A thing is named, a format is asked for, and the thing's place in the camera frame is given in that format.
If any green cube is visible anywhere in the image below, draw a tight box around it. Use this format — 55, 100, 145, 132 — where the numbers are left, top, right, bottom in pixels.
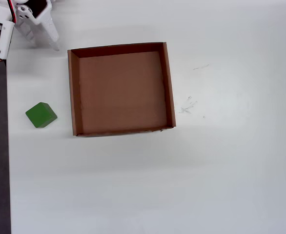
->
25, 102, 58, 129

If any red black white servo cable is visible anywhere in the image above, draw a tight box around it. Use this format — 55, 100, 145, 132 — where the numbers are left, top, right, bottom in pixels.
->
7, 0, 19, 23

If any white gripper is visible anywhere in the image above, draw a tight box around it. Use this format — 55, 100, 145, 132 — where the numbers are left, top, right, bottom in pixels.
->
14, 0, 60, 52

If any brown cardboard box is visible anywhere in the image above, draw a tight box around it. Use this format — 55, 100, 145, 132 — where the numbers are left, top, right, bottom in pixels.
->
67, 41, 177, 137

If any white gripper camera mount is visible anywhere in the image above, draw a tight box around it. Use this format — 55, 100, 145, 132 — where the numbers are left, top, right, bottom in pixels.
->
0, 6, 14, 59

